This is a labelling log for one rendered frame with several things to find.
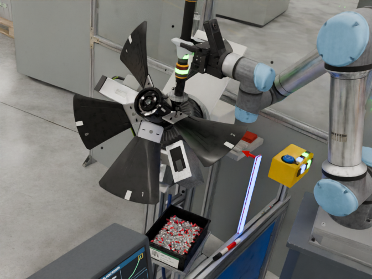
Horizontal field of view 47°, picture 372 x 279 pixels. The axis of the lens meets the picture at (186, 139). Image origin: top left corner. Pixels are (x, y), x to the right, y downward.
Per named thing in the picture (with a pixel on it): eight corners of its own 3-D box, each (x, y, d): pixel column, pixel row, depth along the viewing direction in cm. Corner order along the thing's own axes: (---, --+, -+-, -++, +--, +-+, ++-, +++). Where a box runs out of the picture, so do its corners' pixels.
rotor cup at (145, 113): (152, 94, 170) (135, 81, 159) (184, 97, 163) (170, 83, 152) (143, 129, 167) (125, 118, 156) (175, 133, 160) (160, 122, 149)
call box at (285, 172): (285, 164, 177) (291, 142, 172) (307, 175, 172) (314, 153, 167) (266, 179, 166) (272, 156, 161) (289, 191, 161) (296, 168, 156)
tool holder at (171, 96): (169, 89, 156) (172, 64, 151) (189, 92, 156) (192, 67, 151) (167, 100, 148) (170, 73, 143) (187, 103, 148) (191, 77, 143)
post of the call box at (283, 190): (279, 195, 177) (286, 171, 170) (285, 199, 175) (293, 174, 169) (275, 199, 175) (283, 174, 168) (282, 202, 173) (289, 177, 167)
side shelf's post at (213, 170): (197, 251, 262) (219, 134, 220) (202, 254, 260) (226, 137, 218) (193, 254, 260) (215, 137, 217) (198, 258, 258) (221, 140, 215)
